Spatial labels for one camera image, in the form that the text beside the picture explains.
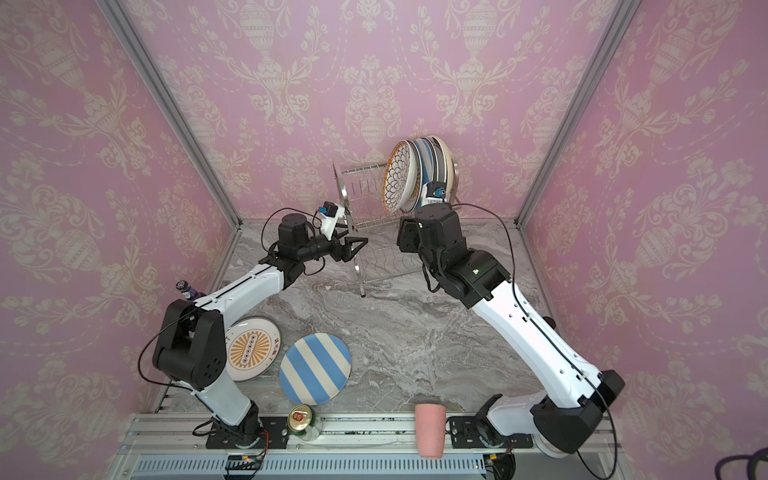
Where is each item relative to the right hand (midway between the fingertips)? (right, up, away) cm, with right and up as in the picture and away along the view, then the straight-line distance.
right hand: (413, 219), depth 67 cm
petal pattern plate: (-2, +14, +20) cm, 25 cm away
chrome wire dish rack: (-10, -2, +9) cm, 13 cm away
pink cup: (+4, -49, +3) cm, 50 cm away
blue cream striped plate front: (-27, -41, +18) cm, 52 cm away
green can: (-25, -46, 0) cm, 52 cm away
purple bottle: (-59, -19, +13) cm, 63 cm away
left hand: (-14, -3, +16) cm, 21 cm away
